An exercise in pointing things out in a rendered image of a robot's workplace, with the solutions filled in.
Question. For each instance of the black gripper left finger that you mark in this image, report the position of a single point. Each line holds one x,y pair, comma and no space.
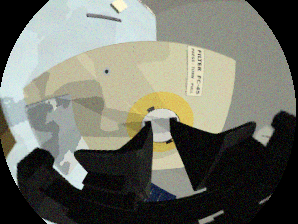
133,160

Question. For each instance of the white cylinder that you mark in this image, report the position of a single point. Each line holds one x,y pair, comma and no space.
160,123

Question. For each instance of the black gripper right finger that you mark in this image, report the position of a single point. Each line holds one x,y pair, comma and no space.
200,151

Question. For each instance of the grey narrow bar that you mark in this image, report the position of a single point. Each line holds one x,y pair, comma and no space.
103,16

